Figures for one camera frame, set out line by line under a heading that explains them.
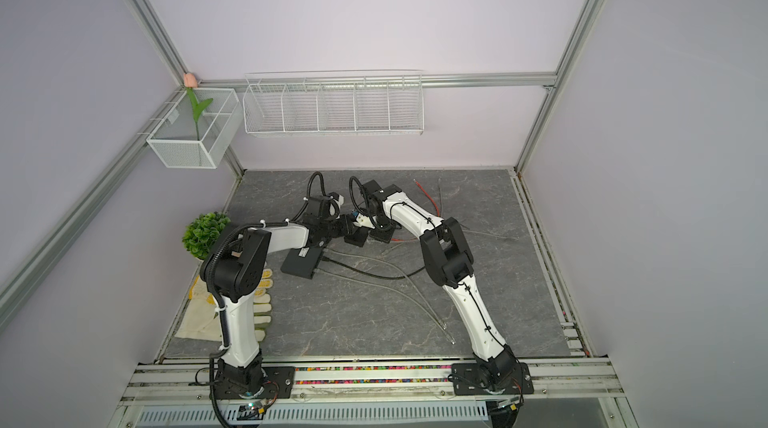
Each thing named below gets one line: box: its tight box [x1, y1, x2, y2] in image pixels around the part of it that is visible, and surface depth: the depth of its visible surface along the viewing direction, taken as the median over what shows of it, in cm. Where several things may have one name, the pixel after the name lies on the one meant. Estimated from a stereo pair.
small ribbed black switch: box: [344, 226, 369, 247], surface depth 100 cm
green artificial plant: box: [182, 212, 231, 261], surface depth 85 cm
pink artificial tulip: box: [183, 72, 214, 141], surface depth 92 cm
